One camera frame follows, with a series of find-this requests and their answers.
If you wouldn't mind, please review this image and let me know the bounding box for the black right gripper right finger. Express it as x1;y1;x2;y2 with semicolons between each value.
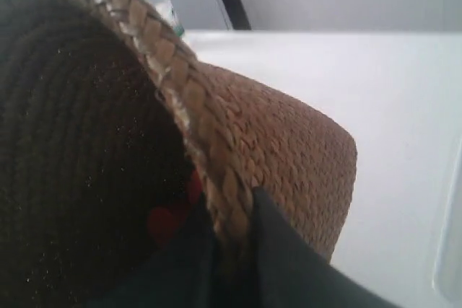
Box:
253;187;395;308

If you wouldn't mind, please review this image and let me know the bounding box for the white rectangular plastic tray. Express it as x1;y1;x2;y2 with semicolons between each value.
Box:
431;163;462;304

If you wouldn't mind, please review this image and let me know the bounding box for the clear plastic water bottle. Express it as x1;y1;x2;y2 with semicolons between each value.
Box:
147;0;185;38

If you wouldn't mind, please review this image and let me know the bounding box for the red block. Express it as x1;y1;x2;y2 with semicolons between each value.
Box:
147;170;202;248

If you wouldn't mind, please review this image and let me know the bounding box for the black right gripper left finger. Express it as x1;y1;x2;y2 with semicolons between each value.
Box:
86;197;224;307

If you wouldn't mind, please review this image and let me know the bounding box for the brown woven wicker basket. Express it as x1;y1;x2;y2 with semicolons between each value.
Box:
1;0;357;307

